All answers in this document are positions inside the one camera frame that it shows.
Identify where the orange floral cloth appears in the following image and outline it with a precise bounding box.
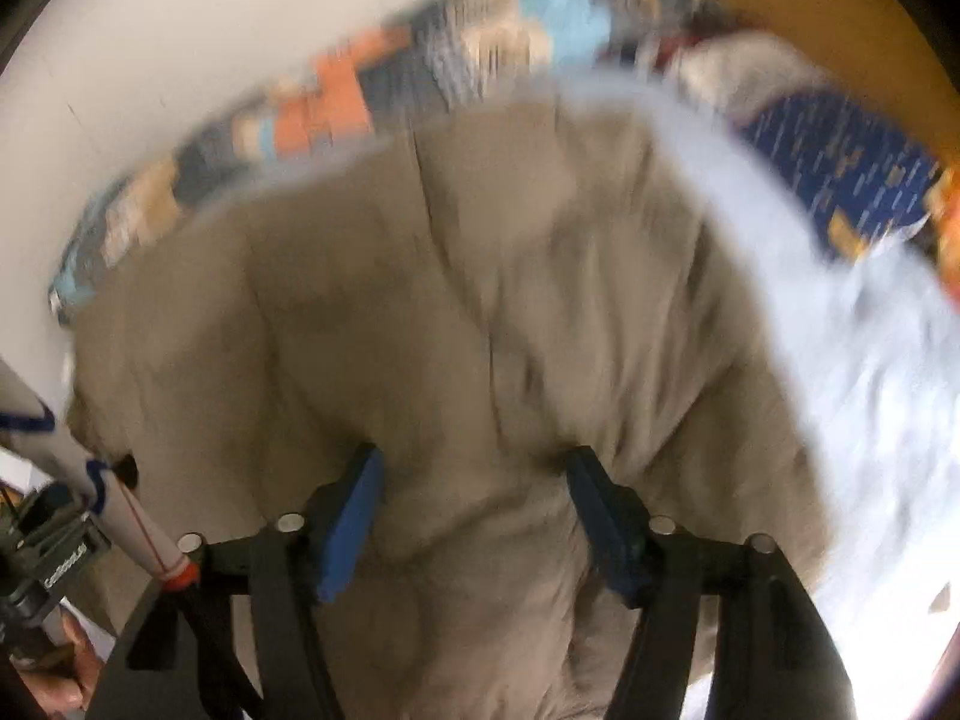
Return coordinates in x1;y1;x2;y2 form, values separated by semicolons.
922;165;960;293

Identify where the khaki puffer jacket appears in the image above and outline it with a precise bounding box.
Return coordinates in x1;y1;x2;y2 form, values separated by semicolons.
64;94;833;720

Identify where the person's left hand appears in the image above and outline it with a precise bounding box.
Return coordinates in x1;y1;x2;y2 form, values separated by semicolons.
15;607;102;720

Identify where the blue starry blanket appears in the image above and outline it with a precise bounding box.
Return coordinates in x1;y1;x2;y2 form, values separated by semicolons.
739;90;946;263

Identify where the patchwork blanket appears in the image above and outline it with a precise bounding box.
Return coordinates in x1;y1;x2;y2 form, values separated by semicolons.
49;0;661;316

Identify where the white red printed cloth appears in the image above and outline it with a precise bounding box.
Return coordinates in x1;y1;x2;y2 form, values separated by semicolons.
667;30;833;125

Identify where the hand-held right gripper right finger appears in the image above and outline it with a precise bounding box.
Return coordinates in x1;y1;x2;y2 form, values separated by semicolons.
564;446;860;720

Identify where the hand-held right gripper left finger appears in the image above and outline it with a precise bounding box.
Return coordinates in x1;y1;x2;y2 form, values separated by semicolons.
86;442;385;720

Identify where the light blue bed sheet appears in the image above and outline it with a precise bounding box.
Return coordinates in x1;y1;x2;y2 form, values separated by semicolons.
555;67;960;720

